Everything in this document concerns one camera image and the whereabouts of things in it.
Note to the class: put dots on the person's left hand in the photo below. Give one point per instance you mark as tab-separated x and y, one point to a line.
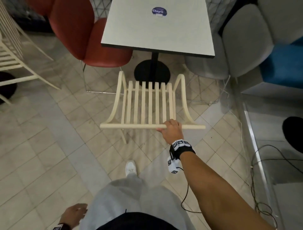
72	214

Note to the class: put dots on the person's right hand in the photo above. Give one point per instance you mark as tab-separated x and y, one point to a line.
172	130

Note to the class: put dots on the cream slatted chair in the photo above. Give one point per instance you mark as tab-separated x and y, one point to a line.
127	126
9	63

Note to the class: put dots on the person's right forearm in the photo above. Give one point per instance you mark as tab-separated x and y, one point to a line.
220	194

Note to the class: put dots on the grey upholstered chair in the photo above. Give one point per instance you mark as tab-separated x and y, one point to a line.
246	40

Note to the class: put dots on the red upholstered chair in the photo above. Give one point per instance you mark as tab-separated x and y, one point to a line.
71	28

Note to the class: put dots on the grey trousers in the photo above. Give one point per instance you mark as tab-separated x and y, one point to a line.
118	199

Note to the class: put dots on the white sneaker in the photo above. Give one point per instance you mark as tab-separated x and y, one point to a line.
131	168

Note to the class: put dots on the black shirt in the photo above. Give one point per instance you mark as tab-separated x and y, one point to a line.
137	221

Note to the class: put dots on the white table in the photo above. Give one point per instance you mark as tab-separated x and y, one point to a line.
142	30

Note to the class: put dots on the round blue sticker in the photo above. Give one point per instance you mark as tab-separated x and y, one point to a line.
159	11

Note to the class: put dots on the black round table base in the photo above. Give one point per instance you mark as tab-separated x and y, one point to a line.
7	86
294	135

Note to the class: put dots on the blue seat cushion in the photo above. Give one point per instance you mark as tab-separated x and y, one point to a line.
284	64

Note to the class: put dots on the grey sofa backrest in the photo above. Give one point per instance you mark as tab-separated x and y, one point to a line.
281	19

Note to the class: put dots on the black right wrist camera band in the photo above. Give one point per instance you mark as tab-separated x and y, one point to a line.
181	148

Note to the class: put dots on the metal floor rail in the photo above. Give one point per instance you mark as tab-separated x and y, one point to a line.
256	147

